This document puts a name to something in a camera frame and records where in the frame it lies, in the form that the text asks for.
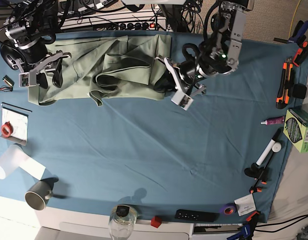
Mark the orange black clamp lower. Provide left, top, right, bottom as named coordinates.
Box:
left=244, top=150, right=275, bottom=194

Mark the white power strip red switch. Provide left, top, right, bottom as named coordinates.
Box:
left=91, top=21, right=167, bottom=32

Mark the red tape roll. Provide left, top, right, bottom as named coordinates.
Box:
left=1, top=121, right=13, bottom=138

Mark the grey ceramic mug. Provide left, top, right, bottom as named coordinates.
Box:
left=25, top=180, right=54, bottom=211

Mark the orange black clamp upper right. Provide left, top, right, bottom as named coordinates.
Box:
left=292, top=41, right=308, bottom=67

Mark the red cube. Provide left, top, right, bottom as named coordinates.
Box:
left=150, top=216, right=162, bottom=228

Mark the blue black clamp upper right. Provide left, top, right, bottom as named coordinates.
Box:
left=287, top=20, right=308, bottom=45

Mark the light green T-shirt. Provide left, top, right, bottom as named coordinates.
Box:
left=28, top=34, right=172, bottom=107

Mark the blue table cloth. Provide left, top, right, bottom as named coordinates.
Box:
left=0, top=40, right=298, bottom=221

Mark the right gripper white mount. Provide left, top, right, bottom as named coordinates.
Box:
left=16, top=50, right=72, bottom=89

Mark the orange black utility knife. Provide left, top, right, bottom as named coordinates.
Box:
left=276, top=57, right=293, bottom=110

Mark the white round cap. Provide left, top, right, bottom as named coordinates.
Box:
left=271, top=142, right=282, bottom=153

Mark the orange clamp near card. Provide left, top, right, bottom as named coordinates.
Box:
left=246, top=211, right=260, bottom=222

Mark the purple glue tube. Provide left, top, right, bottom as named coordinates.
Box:
left=260, top=116, right=285, bottom=125

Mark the white black marker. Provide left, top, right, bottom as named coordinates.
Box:
left=256, top=128, right=282, bottom=166

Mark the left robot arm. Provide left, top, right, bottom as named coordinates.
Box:
left=154, top=0, right=254, bottom=110

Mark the black computer mouse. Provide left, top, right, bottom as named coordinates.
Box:
left=0, top=44, right=22, bottom=70

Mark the green cardboard box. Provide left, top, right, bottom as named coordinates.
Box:
left=283, top=107, right=308, bottom=153

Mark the purple tape roll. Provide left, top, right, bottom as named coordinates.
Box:
left=219, top=202, right=237, bottom=216

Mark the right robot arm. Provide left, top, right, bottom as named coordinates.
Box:
left=0, top=0, right=71, bottom=89

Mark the clear glass jar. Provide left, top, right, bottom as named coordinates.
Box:
left=109, top=204, right=138, bottom=240

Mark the small black battery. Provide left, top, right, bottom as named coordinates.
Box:
left=3, top=75, right=15, bottom=88

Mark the orange black clamp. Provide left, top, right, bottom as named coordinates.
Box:
left=292, top=41, right=308, bottom=67
left=244, top=150, right=275, bottom=194

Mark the yellow cable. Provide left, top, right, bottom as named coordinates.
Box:
left=288, top=0, right=303, bottom=38

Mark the black square pad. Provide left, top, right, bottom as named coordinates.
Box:
left=292, top=83, right=307, bottom=100

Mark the white paper card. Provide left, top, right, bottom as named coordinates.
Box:
left=234, top=194, right=256, bottom=217

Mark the white notepad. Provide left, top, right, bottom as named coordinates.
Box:
left=1, top=102, right=32, bottom=146

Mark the black remote control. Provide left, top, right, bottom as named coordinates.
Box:
left=174, top=209, right=219, bottom=223

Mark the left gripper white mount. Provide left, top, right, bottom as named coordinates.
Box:
left=154, top=56, right=206, bottom=111

